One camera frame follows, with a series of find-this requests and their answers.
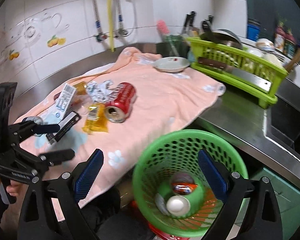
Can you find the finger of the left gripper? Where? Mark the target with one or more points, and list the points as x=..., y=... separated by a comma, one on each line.
x=24, y=130
x=57, y=157

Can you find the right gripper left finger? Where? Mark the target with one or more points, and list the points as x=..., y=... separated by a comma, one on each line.
x=38, y=219

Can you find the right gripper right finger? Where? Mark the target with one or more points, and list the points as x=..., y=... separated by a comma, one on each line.
x=262, y=219

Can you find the black white box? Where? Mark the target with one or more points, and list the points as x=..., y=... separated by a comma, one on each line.
x=65, y=125

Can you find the blue white milk carton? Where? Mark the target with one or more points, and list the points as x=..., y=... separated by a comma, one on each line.
x=58, y=111

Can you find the yellow plastic wrapper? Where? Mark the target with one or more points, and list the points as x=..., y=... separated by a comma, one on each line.
x=96, y=120

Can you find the red gold drink can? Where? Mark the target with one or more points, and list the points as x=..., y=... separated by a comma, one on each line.
x=77, y=89

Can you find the silver wrapper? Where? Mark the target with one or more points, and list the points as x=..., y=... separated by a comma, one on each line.
x=99, y=92

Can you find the white paper cup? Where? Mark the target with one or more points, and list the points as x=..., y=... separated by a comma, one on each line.
x=174, y=206

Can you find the orange red snack bag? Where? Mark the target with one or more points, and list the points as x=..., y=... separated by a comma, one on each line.
x=182, y=183

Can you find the red cola can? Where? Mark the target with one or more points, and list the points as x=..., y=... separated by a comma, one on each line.
x=121, y=102

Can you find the green perforated trash basket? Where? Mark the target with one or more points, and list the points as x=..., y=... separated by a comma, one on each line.
x=172, y=160

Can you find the peach pink towel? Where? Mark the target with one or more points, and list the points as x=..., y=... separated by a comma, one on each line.
x=162, y=103

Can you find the metal braided water pipe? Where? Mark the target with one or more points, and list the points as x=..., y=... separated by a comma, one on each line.
x=100, y=36

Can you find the green dish rack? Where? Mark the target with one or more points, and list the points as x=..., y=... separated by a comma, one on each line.
x=243, y=60

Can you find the white ceramic plate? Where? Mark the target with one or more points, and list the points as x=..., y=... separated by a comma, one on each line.
x=171, y=64

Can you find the dark green utensil holder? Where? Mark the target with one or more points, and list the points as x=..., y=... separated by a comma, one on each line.
x=176, y=45

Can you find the pink bottle brush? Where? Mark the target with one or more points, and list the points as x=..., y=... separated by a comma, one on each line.
x=163, y=29

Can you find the black wok pan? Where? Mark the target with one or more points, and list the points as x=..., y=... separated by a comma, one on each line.
x=220, y=36

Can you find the cleaver with wooden handle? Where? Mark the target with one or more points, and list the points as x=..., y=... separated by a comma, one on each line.
x=258, y=82

